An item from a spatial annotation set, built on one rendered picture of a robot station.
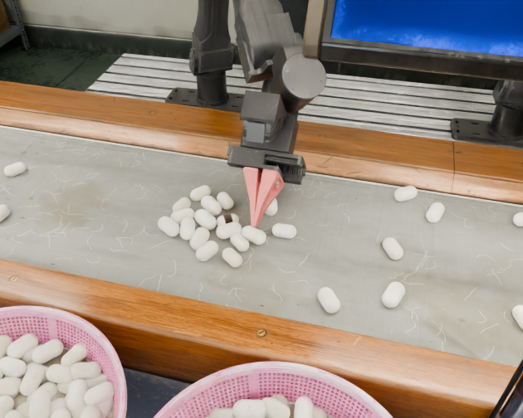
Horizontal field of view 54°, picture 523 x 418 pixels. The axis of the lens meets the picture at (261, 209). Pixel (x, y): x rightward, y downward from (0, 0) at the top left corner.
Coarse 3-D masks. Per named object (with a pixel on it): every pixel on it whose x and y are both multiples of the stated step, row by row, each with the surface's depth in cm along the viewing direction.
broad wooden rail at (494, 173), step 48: (0, 96) 95; (48, 96) 95; (96, 96) 95; (144, 144) 86; (192, 144) 85; (240, 144) 83; (336, 144) 83; (384, 144) 83; (432, 144) 83; (480, 144) 83; (480, 192) 76
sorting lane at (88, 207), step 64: (0, 128) 91; (0, 192) 77; (64, 192) 77; (128, 192) 77; (320, 192) 77; (384, 192) 77; (0, 256) 67; (64, 256) 67; (128, 256) 67; (192, 256) 67; (256, 256) 67; (320, 256) 67; (384, 256) 67; (448, 256) 67; (512, 256) 67; (320, 320) 59; (384, 320) 59; (448, 320) 59; (512, 320) 59
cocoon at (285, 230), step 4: (276, 224) 69; (280, 224) 69; (284, 224) 69; (272, 228) 69; (276, 228) 69; (280, 228) 69; (284, 228) 69; (288, 228) 69; (292, 228) 69; (272, 232) 69; (276, 232) 69; (280, 232) 69; (284, 232) 69; (288, 232) 68; (292, 232) 69; (280, 236) 69; (284, 236) 69; (288, 236) 69; (292, 236) 69
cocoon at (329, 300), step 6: (324, 288) 61; (318, 294) 61; (324, 294) 60; (330, 294) 60; (324, 300) 60; (330, 300) 59; (336, 300) 59; (324, 306) 60; (330, 306) 59; (336, 306) 59; (330, 312) 59
